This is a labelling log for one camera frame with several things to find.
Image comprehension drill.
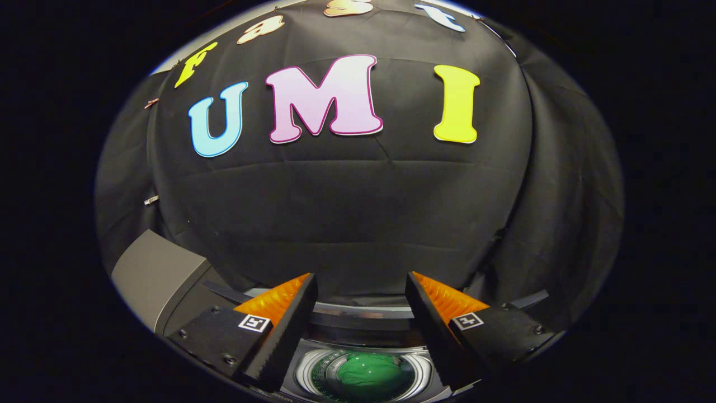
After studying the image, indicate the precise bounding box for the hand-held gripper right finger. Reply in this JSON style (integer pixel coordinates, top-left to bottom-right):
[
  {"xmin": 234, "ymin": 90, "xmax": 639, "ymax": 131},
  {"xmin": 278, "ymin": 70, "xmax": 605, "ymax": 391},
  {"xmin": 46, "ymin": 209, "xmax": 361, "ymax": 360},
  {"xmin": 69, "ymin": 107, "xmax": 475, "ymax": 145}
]
[{"xmin": 404, "ymin": 271, "xmax": 558, "ymax": 388}]

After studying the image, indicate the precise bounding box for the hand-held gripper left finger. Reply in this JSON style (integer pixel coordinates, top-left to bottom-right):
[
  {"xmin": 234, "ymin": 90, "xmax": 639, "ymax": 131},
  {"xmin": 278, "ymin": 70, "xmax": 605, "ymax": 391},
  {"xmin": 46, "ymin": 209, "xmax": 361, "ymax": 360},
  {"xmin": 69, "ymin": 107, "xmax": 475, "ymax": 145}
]
[{"xmin": 167, "ymin": 273, "xmax": 319, "ymax": 393}]

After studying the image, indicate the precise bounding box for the green polo shirt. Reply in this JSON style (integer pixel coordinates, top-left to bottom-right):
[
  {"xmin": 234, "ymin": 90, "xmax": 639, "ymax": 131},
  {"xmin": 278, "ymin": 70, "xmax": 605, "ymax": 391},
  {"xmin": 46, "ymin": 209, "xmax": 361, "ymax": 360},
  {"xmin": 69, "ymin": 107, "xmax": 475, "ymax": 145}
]
[{"xmin": 335, "ymin": 352, "xmax": 416, "ymax": 401}]

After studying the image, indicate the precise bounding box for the grey box stand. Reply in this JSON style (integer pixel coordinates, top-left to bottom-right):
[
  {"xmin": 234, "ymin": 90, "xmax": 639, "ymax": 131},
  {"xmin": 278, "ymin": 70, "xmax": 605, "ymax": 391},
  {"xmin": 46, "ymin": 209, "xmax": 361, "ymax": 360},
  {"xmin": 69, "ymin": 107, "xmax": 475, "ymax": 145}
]
[{"xmin": 111, "ymin": 229, "xmax": 212, "ymax": 335}]

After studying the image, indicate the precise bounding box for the grey washing machine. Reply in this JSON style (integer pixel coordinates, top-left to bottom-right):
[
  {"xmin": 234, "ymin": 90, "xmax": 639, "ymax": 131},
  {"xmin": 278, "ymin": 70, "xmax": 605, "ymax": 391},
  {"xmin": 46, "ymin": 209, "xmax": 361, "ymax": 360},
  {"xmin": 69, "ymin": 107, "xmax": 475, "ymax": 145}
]
[{"xmin": 241, "ymin": 287, "xmax": 483, "ymax": 403}]

